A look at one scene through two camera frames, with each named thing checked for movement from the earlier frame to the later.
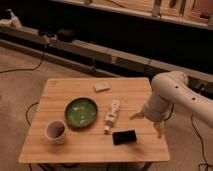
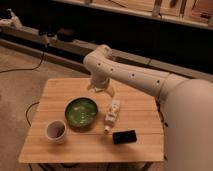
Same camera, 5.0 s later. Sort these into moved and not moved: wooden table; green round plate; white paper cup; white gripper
Moved: white gripper
Not moved: green round plate; wooden table; white paper cup
